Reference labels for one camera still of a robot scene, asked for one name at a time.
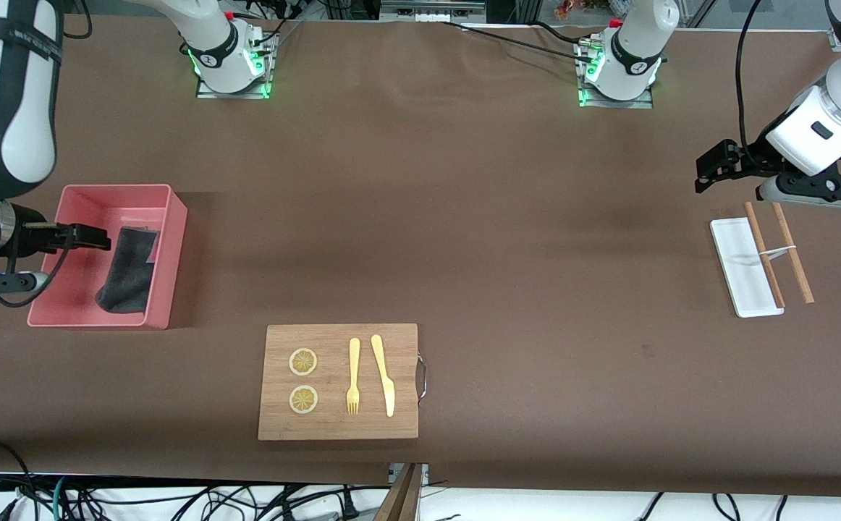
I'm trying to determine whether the short black table cable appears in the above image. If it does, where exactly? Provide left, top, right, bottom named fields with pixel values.
left=531, top=20, right=583, bottom=43

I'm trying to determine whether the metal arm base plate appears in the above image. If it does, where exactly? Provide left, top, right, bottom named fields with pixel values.
left=195, top=29, right=276, bottom=100
left=577, top=36, right=656, bottom=109

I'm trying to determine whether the white rectangular tray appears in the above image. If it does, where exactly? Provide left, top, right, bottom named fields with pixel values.
left=710, top=217, right=785, bottom=319

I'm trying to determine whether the wooden cutting board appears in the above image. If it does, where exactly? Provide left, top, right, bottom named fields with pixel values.
left=258, top=323, right=419, bottom=441

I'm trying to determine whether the long black table cable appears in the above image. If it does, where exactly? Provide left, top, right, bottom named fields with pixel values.
left=441, top=20, right=599, bottom=60

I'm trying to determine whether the yellow plastic knife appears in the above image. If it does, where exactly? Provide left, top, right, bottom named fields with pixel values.
left=371, top=334, right=397, bottom=418

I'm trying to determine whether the yellow plastic fork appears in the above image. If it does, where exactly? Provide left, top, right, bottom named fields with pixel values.
left=346, top=337, right=361, bottom=416

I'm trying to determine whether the pink plastic bin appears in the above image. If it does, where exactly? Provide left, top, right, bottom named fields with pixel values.
left=27, top=184, right=189, bottom=331

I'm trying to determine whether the wooden plank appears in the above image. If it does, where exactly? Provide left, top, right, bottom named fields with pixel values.
left=375, top=463, right=423, bottom=521

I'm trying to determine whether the grey cloth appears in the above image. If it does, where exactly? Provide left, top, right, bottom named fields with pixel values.
left=95, top=226, right=162, bottom=315

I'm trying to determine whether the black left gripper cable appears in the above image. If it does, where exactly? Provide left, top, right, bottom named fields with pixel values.
left=735, top=0, right=763, bottom=156

